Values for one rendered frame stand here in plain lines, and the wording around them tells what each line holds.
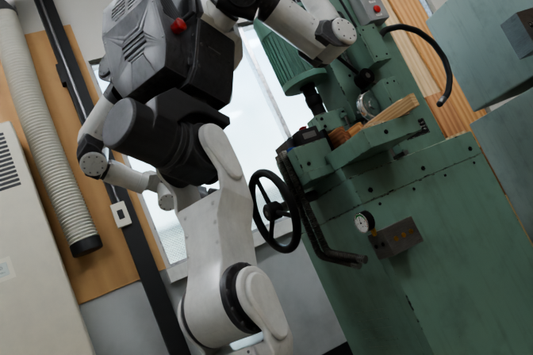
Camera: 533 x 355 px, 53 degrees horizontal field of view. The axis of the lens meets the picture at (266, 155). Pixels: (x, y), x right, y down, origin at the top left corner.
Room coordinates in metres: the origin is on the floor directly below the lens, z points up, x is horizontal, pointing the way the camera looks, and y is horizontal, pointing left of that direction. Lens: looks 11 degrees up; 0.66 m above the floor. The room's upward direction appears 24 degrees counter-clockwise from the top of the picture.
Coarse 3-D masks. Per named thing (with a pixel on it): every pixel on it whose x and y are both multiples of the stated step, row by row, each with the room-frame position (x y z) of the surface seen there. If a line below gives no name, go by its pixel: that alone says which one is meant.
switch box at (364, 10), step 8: (352, 0) 1.93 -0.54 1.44; (360, 0) 1.90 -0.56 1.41; (368, 0) 1.92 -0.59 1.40; (376, 0) 1.94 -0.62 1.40; (352, 8) 1.95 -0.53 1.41; (360, 8) 1.92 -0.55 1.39; (368, 8) 1.91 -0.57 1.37; (384, 8) 1.94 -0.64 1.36; (360, 16) 1.93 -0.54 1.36; (368, 16) 1.90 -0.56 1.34; (376, 16) 1.92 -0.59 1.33; (384, 16) 1.94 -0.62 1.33; (360, 24) 1.95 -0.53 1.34; (368, 24) 1.93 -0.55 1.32; (376, 24) 1.96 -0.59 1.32
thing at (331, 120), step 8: (328, 112) 1.89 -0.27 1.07; (336, 112) 1.91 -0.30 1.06; (312, 120) 1.89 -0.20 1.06; (320, 120) 1.87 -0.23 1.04; (328, 120) 1.89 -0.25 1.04; (336, 120) 1.90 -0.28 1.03; (344, 120) 1.92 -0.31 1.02; (320, 128) 1.87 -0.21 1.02; (328, 128) 1.88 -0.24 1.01; (344, 128) 1.97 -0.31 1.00
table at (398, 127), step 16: (368, 128) 1.52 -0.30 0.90; (384, 128) 1.55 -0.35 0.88; (400, 128) 1.58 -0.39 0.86; (416, 128) 1.61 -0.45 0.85; (352, 144) 1.57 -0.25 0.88; (368, 144) 1.52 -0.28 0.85; (384, 144) 1.57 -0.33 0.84; (336, 160) 1.67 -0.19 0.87; (352, 160) 1.61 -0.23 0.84; (304, 176) 1.67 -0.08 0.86; (320, 176) 1.67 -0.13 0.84
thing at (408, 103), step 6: (408, 96) 1.53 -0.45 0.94; (414, 96) 1.54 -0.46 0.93; (402, 102) 1.56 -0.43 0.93; (408, 102) 1.54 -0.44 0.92; (414, 102) 1.53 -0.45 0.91; (390, 108) 1.61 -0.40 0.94; (396, 108) 1.59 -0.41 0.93; (402, 108) 1.57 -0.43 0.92; (408, 108) 1.55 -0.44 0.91; (414, 108) 1.55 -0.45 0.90; (384, 114) 1.64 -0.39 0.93; (390, 114) 1.62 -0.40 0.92; (396, 114) 1.60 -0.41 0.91; (402, 114) 1.58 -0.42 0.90; (372, 120) 1.70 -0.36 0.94; (378, 120) 1.67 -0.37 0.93
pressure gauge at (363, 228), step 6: (354, 216) 1.59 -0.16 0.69; (360, 216) 1.57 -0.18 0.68; (366, 216) 1.56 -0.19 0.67; (372, 216) 1.57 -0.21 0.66; (354, 222) 1.60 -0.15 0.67; (360, 222) 1.58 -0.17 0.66; (366, 222) 1.55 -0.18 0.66; (372, 222) 1.56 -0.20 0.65; (360, 228) 1.59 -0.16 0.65; (366, 228) 1.57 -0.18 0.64; (372, 228) 1.58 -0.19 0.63; (372, 234) 1.59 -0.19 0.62
